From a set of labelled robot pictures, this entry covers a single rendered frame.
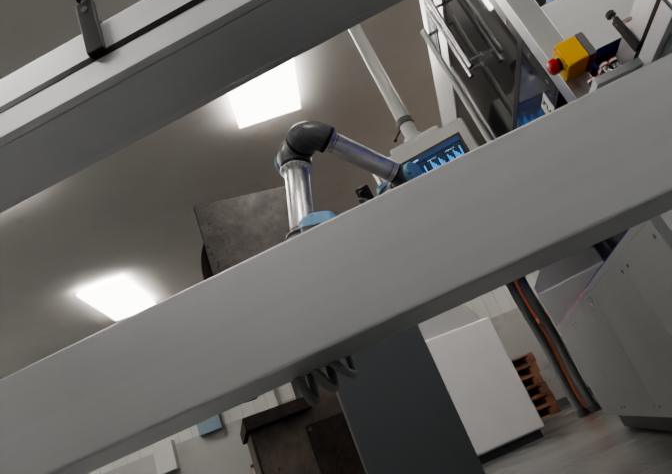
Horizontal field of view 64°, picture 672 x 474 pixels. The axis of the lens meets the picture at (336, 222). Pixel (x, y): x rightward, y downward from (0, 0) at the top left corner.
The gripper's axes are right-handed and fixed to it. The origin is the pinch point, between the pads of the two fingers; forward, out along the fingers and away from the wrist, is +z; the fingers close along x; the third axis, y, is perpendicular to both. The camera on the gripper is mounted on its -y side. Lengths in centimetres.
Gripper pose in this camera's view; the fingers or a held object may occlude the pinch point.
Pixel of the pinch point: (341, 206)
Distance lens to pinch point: 176.7
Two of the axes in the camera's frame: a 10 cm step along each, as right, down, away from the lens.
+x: -6.9, 3.4, 6.4
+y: 1.8, 9.3, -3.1
